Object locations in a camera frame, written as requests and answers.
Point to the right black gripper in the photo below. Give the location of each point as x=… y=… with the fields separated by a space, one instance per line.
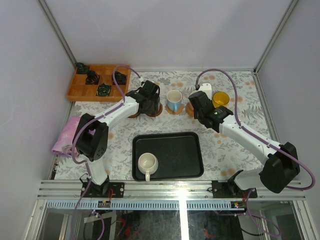
x=195 y=115

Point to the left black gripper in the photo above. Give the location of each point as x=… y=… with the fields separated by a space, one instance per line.
x=152 y=107

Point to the light brown wooden coaster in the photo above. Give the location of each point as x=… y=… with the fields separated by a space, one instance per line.
x=160 y=109

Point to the yellow glass mug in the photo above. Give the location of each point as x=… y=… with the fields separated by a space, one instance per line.
x=220 y=98

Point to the dark brown wooden coaster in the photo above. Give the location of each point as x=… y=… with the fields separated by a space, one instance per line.
x=134 y=115

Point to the woven rattan coaster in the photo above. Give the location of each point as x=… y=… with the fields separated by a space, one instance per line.
x=179 y=111
x=189 y=110

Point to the light blue mug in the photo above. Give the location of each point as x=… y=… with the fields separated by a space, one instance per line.
x=174 y=100

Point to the pink ceramic mug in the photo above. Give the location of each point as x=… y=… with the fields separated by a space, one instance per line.
x=192 y=99

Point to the cream speckled mug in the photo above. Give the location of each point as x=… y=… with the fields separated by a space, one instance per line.
x=148 y=164

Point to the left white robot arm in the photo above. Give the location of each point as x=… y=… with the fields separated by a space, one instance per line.
x=91 y=136

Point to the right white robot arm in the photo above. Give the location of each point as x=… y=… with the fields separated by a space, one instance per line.
x=278 y=169

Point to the green black rolled item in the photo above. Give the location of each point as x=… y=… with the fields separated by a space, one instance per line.
x=103 y=90

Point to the black serving tray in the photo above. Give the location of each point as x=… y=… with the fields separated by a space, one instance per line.
x=179 y=155

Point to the orange wooden divided box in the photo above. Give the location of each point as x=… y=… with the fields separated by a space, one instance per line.
x=79 y=91

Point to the pink printed cloth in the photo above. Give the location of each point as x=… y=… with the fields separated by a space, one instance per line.
x=64 y=143

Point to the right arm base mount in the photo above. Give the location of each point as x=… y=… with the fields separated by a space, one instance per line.
x=227 y=189

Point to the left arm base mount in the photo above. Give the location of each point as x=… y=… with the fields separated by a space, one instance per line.
x=108 y=189

